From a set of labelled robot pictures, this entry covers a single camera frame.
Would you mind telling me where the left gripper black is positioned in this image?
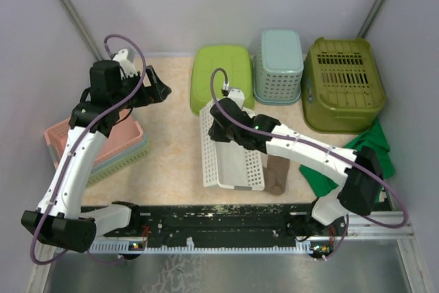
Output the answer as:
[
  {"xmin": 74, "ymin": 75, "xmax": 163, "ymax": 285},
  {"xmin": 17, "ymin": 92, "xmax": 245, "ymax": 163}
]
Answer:
[{"xmin": 111, "ymin": 65, "xmax": 171, "ymax": 111}]

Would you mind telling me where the white perforated basket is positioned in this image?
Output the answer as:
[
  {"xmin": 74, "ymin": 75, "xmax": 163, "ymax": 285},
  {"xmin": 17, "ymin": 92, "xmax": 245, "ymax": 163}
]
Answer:
[{"xmin": 200, "ymin": 101, "xmax": 265, "ymax": 191}]

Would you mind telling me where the pink perforated basket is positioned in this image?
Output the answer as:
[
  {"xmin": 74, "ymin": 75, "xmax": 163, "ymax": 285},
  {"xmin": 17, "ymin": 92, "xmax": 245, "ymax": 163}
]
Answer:
[{"xmin": 44, "ymin": 116, "xmax": 144, "ymax": 168}]

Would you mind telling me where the pale blue basket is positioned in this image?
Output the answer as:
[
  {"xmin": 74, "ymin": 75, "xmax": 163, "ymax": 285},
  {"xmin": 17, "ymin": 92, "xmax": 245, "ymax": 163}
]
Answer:
[{"xmin": 45, "ymin": 128, "xmax": 147, "ymax": 174}]

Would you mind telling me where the lime green plastic tub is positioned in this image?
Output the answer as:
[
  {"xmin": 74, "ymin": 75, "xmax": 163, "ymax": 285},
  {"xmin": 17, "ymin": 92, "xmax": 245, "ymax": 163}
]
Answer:
[{"xmin": 189, "ymin": 45, "xmax": 255, "ymax": 115}]

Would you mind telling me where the light blue perforated basket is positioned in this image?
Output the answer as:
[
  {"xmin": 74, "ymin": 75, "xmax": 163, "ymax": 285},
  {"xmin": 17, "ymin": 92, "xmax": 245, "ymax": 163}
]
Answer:
[{"xmin": 253, "ymin": 29, "xmax": 304, "ymax": 106}]

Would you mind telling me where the olive green large container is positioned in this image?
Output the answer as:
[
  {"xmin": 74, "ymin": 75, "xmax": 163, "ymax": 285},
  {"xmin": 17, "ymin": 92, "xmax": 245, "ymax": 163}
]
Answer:
[{"xmin": 301, "ymin": 37, "xmax": 386, "ymax": 134}]

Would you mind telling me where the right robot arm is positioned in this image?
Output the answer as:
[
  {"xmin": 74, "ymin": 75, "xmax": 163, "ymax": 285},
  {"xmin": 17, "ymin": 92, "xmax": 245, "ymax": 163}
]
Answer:
[{"xmin": 209, "ymin": 97, "xmax": 383, "ymax": 235}]

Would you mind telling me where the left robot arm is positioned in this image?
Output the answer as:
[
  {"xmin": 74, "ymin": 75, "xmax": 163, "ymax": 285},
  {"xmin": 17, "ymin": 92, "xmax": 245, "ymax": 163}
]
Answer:
[{"xmin": 21, "ymin": 60, "xmax": 171, "ymax": 253}]

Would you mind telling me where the light green perforated basket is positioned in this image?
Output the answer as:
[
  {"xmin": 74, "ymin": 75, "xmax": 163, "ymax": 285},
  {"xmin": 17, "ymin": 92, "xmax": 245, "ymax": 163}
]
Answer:
[{"xmin": 86, "ymin": 143, "xmax": 149, "ymax": 187}]

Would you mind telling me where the brown striped sock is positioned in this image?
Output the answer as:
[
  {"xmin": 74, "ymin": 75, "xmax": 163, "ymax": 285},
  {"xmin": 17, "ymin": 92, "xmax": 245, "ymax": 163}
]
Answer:
[{"xmin": 263, "ymin": 156, "xmax": 290, "ymax": 196}]

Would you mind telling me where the green cloth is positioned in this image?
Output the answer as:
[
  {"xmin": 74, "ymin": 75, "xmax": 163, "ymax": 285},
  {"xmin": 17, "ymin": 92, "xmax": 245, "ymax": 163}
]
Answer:
[{"xmin": 299, "ymin": 119, "xmax": 395, "ymax": 197}]

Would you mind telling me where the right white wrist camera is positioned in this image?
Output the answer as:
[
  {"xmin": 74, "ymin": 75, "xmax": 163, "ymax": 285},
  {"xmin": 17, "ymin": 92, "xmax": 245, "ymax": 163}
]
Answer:
[{"xmin": 222, "ymin": 82, "xmax": 245, "ymax": 109}]

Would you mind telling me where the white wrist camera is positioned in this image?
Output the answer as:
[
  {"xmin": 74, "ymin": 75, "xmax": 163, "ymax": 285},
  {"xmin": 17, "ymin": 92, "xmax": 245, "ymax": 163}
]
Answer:
[
  {"xmin": 111, "ymin": 47, "xmax": 138, "ymax": 79},
  {"xmin": 222, "ymin": 82, "xmax": 245, "ymax": 109}
]

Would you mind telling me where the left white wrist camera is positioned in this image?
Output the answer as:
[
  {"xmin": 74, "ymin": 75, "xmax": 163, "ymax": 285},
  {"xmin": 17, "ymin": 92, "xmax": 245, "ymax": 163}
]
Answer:
[{"xmin": 111, "ymin": 47, "xmax": 138, "ymax": 79}]

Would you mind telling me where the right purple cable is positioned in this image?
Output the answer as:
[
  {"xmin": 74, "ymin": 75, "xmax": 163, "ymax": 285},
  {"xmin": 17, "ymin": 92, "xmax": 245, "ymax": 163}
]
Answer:
[{"xmin": 209, "ymin": 67, "xmax": 410, "ymax": 260}]

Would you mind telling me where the purple cable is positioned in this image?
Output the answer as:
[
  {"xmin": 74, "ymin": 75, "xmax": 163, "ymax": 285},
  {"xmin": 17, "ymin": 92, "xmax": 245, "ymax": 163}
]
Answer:
[
  {"xmin": 29, "ymin": 34, "xmax": 147, "ymax": 266},
  {"xmin": 209, "ymin": 67, "xmax": 410, "ymax": 260}
]

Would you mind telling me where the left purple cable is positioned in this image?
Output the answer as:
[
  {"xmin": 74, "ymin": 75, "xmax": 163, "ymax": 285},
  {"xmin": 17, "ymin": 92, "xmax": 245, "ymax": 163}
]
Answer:
[{"xmin": 29, "ymin": 34, "xmax": 147, "ymax": 266}]

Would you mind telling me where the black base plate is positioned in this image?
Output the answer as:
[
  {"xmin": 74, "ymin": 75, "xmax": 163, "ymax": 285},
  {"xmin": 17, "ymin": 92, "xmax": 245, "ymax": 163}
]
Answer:
[{"xmin": 102, "ymin": 203, "xmax": 348, "ymax": 260}]

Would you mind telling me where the grey slotted cable duct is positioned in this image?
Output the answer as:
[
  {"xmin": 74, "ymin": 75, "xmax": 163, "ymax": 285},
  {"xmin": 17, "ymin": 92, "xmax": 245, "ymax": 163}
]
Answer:
[{"xmin": 88, "ymin": 239, "xmax": 347, "ymax": 255}]

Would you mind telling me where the aluminium frame rail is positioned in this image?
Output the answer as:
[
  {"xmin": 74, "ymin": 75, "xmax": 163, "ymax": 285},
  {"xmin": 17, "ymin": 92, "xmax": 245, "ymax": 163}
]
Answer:
[{"xmin": 43, "ymin": 211, "xmax": 414, "ymax": 239}]

